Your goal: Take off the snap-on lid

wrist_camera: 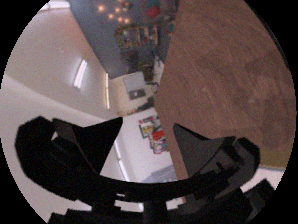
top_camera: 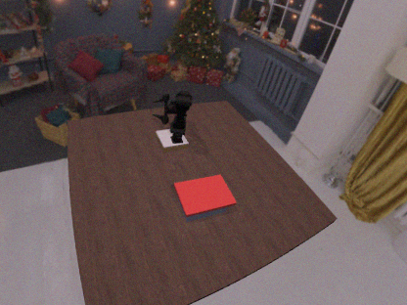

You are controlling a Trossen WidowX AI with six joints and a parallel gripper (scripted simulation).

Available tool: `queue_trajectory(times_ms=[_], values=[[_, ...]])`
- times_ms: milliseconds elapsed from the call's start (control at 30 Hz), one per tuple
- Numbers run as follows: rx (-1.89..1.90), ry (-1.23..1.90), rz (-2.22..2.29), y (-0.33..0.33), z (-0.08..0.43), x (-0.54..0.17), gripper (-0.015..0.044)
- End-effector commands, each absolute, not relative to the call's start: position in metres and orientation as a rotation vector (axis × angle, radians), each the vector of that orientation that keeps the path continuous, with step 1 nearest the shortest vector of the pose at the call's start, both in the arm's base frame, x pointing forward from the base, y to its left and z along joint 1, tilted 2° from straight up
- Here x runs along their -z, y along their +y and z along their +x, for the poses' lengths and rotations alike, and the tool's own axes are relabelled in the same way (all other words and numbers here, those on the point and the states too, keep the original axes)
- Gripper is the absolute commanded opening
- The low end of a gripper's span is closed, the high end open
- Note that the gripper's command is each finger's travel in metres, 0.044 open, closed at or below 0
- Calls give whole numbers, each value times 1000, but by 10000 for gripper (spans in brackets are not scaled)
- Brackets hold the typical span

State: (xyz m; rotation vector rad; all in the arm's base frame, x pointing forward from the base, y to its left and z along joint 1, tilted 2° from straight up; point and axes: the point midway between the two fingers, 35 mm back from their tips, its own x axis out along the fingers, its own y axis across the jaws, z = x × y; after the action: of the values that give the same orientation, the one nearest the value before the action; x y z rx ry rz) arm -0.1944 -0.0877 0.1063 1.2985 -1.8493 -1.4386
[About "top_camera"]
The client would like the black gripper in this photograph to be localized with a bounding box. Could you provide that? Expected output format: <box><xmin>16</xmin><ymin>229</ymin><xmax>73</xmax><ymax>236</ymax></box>
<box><xmin>153</xmin><ymin>94</ymin><xmax>176</xmax><ymax>124</ymax></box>

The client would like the red lid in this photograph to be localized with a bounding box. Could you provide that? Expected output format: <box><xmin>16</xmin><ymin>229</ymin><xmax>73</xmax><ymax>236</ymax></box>
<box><xmin>173</xmin><ymin>175</ymin><xmax>236</xmax><ymax>217</ymax></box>

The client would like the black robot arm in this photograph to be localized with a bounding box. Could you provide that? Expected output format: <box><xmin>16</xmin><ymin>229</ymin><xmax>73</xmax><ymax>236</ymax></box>
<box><xmin>169</xmin><ymin>91</ymin><xmax>192</xmax><ymax>144</ymax></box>

